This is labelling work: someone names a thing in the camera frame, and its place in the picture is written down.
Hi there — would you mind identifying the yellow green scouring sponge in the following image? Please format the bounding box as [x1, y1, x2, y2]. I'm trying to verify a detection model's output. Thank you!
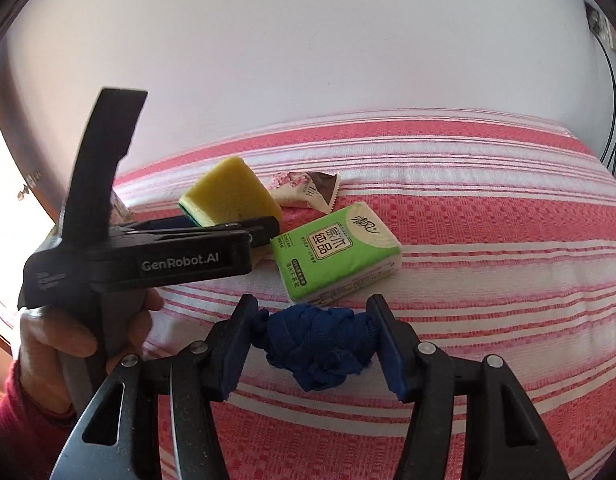
[177, 156, 284, 229]

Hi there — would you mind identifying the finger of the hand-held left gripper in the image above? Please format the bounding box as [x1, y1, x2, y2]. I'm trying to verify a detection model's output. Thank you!
[119, 215, 282, 250]

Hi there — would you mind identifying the brass door handle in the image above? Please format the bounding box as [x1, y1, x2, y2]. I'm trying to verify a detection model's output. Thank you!
[15, 172, 44, 201]

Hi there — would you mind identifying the person's left hand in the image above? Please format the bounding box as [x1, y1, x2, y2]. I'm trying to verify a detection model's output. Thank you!
[17, 290, 165, 403]

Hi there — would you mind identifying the person's left forearm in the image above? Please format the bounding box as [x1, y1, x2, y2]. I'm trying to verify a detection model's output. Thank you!
[0, 359, 91, 480]

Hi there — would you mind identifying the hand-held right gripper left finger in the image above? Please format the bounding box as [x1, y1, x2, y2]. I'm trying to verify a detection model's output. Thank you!
[50, 294, 259, 480]

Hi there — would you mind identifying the blue knitted cloth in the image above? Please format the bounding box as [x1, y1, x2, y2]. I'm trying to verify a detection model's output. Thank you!
[251, 304, 377, 392]

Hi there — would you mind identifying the green tissue pack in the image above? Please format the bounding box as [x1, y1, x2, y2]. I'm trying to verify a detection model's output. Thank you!
[270, 201, 403, 305]

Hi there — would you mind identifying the red white striped bedsheet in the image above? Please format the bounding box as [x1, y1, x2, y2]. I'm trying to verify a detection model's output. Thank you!
[0, 108, 616, 480]

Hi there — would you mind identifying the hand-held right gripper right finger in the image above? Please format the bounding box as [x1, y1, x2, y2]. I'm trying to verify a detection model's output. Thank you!
[365, 294, 572, 480]

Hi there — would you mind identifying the wall socket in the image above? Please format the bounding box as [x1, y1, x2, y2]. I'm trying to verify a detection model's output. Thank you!
[584, 1, 616, 57]

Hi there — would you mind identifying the beige snack wrapper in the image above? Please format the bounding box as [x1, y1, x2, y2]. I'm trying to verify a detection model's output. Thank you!
[268, 170, 342, 214]

